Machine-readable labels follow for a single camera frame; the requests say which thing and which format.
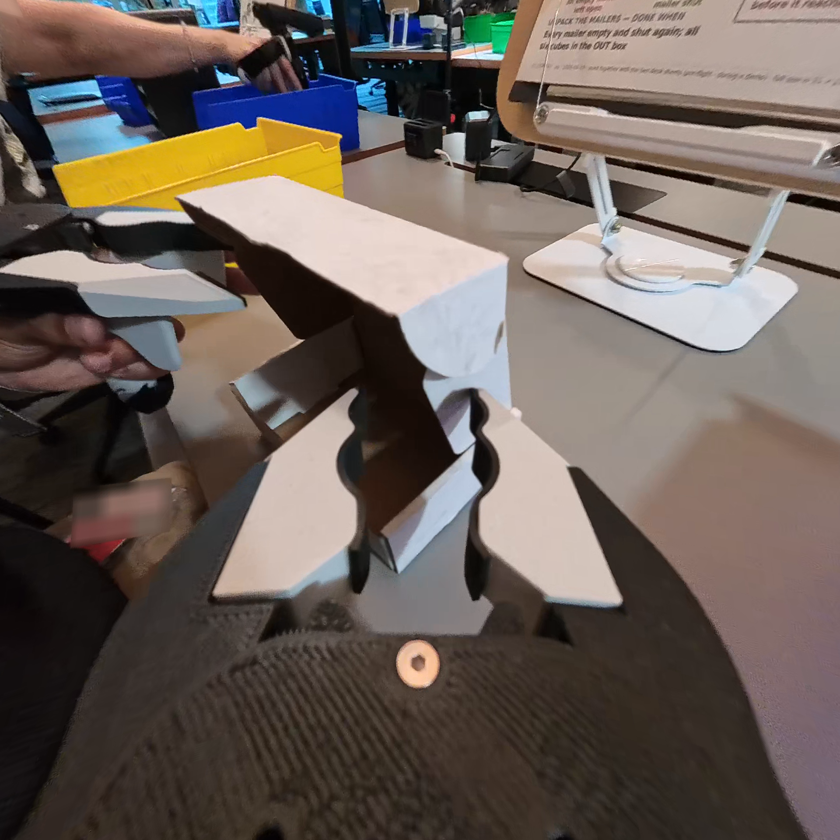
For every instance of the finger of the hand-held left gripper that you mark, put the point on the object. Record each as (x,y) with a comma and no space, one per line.
(157,294)
(170,243)

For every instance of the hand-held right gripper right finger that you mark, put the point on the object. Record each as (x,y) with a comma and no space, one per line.
(551,531)

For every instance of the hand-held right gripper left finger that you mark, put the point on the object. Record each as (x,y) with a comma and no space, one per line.
(289,531)

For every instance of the yellow storage bin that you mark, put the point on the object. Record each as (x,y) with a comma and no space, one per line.
(164,164)

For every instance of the white cardboard box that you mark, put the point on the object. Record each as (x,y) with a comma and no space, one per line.
(367,262)

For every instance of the person's left forearm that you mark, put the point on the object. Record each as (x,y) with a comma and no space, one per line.
(52,453)

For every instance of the grey desk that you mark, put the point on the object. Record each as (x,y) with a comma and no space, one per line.
(689,459)

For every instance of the person's left hand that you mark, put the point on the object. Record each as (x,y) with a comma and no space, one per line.
(52,354)

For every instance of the blue storage bin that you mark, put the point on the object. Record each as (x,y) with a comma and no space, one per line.
(124,98)

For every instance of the blue bin with white sticker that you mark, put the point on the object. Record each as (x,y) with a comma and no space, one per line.
(275,108)

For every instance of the black battery charger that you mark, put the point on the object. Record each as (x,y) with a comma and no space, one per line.
(422,138)

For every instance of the white document stand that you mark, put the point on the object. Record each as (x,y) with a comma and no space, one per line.
(689,295)

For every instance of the wooden work table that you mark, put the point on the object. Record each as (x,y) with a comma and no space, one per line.
(426,56)

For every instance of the beige stand board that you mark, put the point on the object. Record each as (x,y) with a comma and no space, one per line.
(401,23)

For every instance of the black cube device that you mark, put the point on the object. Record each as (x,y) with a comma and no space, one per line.
(479,134)

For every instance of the black power adapter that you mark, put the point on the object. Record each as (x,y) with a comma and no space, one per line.
(505,164)

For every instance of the green storage bin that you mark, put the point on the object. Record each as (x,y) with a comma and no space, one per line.
(489,33)

